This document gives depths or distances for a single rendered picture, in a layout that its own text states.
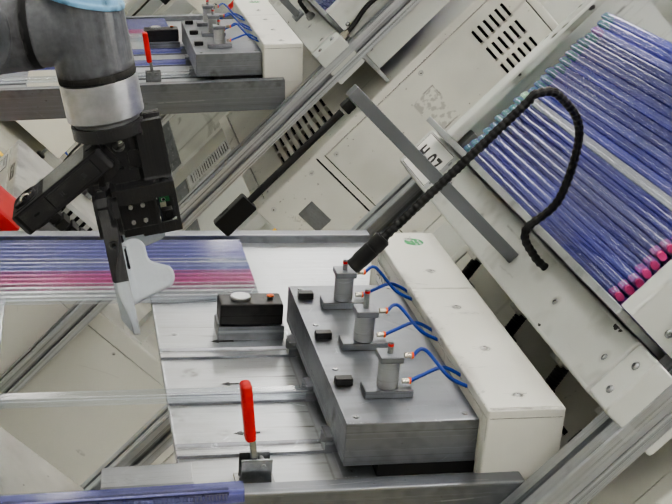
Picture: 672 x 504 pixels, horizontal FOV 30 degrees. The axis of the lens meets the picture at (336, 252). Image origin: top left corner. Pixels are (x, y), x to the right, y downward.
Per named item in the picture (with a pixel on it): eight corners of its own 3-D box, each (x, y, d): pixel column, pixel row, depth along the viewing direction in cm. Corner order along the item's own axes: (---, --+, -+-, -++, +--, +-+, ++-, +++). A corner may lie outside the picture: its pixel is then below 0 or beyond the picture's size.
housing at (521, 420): (472, 534, 125) (488, 409, 120) (364, 328, 170) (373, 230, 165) (547, 530, 127) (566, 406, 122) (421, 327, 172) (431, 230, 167)
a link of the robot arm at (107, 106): (58, 94, 116) (58, 73, 124) (69, 140, 118) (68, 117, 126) (138, 79, 117) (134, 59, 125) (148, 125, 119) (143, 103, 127)
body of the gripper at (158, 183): (184, 236, 124) (161, 120, 119) (97, 254, 123) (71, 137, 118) (178, 210, 131) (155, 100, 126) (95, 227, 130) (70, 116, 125)
